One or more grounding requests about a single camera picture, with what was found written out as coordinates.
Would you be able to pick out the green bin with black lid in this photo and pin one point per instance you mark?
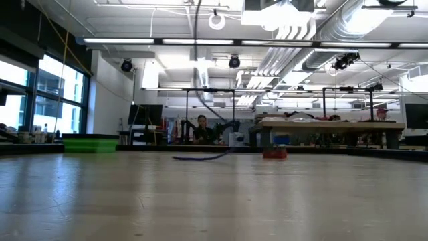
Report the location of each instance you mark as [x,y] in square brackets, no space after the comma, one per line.
[90,145]

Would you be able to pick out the person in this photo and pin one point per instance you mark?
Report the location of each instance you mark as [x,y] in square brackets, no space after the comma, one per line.
[202,132]
[381,114]

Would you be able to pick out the black metal station frame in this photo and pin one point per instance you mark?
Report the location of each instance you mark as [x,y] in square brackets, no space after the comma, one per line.
[210,90]
[371,103]

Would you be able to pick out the white light tube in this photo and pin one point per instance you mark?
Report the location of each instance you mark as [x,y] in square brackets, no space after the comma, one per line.
[355,44]
[277,43]
[118,41]
[214,41]
[413,45]

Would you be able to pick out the red container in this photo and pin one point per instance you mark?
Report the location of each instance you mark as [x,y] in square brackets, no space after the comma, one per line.
[274,154]

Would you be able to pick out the black table edge rail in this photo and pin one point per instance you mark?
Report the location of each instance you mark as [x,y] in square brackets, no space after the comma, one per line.
[150,147]

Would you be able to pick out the black hanging spotlight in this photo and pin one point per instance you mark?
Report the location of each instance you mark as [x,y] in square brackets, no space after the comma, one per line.
[234,62]
[126,65]

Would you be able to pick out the silver ventilation duct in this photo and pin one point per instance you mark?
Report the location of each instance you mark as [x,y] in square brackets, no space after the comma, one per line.
[347,23]

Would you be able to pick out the black background robot arm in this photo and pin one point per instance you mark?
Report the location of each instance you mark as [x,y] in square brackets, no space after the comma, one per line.
[184,127]
[230,124]

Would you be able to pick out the white ceiling vent unit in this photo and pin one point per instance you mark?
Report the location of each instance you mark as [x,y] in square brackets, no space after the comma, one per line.
[277,16]

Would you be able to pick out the black computer monitor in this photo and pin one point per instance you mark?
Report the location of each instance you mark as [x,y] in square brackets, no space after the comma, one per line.
[417,116]
[145,114]

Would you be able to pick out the black ceiling camera cluster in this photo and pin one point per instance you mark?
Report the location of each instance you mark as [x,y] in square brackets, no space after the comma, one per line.
[346,61]

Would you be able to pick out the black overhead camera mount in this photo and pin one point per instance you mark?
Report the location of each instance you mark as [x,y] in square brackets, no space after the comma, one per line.
[391,2]

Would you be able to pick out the large window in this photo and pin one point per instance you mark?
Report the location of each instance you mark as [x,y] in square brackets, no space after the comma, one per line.
[50,80]

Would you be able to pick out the pile of clothes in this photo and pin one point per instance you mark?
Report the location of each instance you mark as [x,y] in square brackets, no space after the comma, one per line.
[301,116]

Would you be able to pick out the white box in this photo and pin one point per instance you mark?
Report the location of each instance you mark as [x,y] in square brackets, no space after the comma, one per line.
[235,139]

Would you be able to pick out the blue box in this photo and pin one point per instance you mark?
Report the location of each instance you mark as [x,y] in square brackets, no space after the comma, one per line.
[281,139]

